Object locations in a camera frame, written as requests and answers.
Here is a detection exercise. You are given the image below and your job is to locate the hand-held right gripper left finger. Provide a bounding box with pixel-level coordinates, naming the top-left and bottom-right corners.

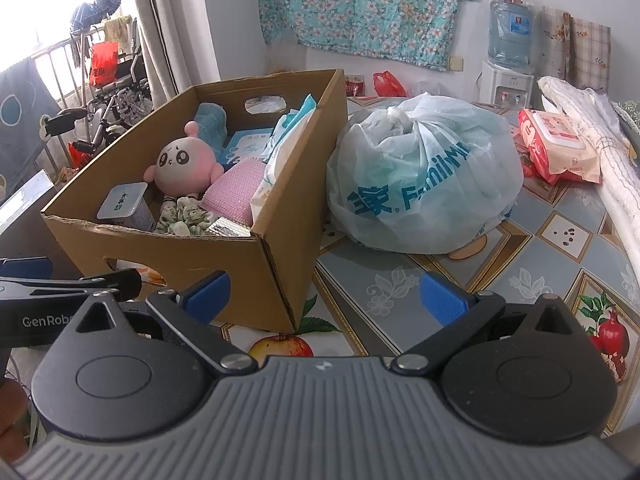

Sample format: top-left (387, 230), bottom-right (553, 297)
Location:
top-left (75, 270), bottom-right (257, 379)

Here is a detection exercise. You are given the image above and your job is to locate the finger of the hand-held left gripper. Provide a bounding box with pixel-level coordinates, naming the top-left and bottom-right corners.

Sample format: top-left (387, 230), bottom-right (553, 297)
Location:
top-left (0, 268), bottom-right (144, 304)
top-left (0, 257), bottom-right (54, 281)

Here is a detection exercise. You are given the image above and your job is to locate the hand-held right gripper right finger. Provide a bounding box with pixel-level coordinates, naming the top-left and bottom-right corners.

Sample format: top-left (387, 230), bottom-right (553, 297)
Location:
top-left (390, 271), bottom-right (569, 378)

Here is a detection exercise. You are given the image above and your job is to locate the cardboard box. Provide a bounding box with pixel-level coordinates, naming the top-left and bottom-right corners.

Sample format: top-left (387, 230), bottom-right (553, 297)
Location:
top-left (40, 67), bottom-right (349, 334)

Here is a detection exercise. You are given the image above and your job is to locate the pink round plush toy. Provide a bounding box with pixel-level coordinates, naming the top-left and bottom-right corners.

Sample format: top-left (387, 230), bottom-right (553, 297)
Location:
top-left (143, 120), bottom-right (226, 196)

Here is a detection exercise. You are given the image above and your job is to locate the light blue tissue pack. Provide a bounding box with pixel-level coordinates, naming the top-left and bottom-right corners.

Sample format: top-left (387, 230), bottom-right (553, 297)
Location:
top-left (220, 130), bottom-right (275, 171)

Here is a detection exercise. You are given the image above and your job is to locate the white teal packet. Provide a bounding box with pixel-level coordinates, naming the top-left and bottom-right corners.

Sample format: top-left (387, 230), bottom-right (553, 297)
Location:
top-left (250, 95), bottom-right (319, 227)

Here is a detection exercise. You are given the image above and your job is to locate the person's left hand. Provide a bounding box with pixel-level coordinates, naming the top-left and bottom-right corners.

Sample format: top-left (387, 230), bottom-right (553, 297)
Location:
top-left (0, 389), bottom-right (32, 467)

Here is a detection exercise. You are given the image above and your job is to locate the silver packet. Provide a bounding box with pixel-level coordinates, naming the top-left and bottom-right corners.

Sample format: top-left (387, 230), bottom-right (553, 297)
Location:
top-left (207, 218), bottom-right (254, 239)

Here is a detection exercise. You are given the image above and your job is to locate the green floral scrunchie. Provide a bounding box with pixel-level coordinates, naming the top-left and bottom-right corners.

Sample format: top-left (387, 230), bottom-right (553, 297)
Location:
top-left (157, 195), bottom-right (219, 237)

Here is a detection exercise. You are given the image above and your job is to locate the white small container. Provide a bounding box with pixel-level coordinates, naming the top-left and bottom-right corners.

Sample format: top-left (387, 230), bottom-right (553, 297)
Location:
top-left (96, 181), bottom-right (157, 234)

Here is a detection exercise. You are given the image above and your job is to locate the pink knit cloth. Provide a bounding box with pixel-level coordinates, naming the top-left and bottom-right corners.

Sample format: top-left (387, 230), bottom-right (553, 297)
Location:
top-left (201, 158), bottom-right (266, 226)

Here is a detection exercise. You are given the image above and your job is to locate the white printed plastic bag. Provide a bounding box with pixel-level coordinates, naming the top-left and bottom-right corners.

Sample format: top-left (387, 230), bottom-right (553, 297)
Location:
top-left (325, 92), bottom-right (525, 255)

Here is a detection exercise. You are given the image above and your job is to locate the dark blue hanging cloth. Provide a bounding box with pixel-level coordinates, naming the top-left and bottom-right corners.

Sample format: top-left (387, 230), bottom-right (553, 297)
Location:
top-left (0, 57), bottom-right (64, 197)

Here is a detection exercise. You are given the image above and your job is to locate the teal towel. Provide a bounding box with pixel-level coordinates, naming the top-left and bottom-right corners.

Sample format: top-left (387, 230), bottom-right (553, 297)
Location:
top-left (192, 102), bottom-right (229, 154)

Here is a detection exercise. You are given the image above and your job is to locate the black wheelchair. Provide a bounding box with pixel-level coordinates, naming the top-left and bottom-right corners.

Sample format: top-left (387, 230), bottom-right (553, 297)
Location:
top-left (39, 54), bottom-right (157, 162)

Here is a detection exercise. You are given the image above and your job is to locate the pink wet wipes pack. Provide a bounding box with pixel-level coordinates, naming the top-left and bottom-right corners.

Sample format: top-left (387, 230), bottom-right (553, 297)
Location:
top-left (517, 108), bottom-right (601, 186)

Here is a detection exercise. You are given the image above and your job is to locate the clear plastic bag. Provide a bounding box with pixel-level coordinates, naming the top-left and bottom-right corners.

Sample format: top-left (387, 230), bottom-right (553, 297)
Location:
top-left (407, 79), bottom-right (441, 99)

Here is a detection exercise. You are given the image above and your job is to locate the red hanging bag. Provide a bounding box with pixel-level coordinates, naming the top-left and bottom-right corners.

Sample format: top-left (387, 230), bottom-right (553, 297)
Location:
top-left (88, 41), bottom-right (120, 87)

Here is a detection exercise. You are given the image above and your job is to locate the red plastic bag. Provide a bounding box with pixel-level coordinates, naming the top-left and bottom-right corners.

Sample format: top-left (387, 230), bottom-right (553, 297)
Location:
top-left (372, 70), bottom-right (409, 97)

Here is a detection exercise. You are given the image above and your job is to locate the white water dispenser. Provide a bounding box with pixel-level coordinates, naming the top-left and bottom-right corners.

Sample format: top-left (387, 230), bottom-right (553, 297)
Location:
top-left (479, 58), bottom-right (536, 111)

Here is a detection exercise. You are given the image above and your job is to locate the white striped quilt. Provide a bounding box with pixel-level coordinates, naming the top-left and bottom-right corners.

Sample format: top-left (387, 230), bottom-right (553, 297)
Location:
top-left (537, 75), bottom-right (640, 262)

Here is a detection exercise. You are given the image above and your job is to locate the yellow towel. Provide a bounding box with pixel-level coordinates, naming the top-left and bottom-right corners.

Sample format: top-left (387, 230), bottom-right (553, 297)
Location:
top-left (103, 15), bottom-right (134, 54)

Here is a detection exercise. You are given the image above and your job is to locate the blue umbrella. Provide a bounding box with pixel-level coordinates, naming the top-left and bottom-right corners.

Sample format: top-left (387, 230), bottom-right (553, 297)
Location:
top-left (68, 0), bottom-right (124, 34)

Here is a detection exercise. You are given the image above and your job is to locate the green floral blanket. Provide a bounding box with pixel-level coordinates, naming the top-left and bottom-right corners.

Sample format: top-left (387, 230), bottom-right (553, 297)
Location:
top-left (617, 100), bottom-right (640, 137)

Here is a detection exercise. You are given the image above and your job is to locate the grey curtain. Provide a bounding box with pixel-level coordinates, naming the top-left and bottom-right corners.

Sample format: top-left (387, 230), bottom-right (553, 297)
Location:
top-left (122, 0), bottom-right (221, 107)

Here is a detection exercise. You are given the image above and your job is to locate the grey floral rolled mat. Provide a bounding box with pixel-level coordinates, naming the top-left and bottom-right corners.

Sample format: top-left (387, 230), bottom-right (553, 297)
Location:
top-left (534, 5), bottom-right (571, 81)

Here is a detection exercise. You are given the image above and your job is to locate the plaid rolled mat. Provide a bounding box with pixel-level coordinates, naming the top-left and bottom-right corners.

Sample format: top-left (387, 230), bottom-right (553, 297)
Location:
top-left (567, 14), bottom-right (612, 92)

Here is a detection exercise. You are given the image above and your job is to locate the blue floral wall cloth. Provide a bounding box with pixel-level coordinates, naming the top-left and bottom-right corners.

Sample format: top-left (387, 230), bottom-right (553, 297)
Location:
top-left (257, 0), bottom-right (479, 71)

